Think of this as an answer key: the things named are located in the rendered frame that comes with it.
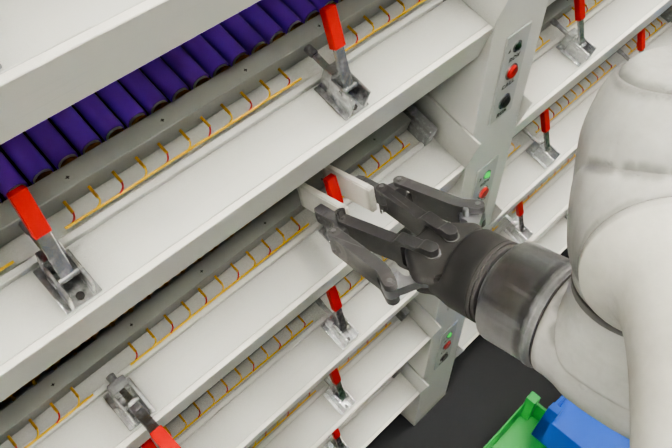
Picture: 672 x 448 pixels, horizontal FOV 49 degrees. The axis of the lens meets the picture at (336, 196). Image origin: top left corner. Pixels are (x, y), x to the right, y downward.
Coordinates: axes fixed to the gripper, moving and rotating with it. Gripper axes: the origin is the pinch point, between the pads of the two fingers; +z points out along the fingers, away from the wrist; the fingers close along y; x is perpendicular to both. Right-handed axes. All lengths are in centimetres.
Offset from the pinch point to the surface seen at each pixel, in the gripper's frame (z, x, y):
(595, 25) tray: 2, -6, 50
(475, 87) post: -3.6, 3.9, 18.0
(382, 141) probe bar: 4.2, -1.7, 10.8
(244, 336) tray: -0.6, -7.2, -14.7
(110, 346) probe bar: 3.9, -1.8, -25.1
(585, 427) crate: -7, -80, 38
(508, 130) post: -1.5, -7.2, 25.8
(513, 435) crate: 3, -84, 30
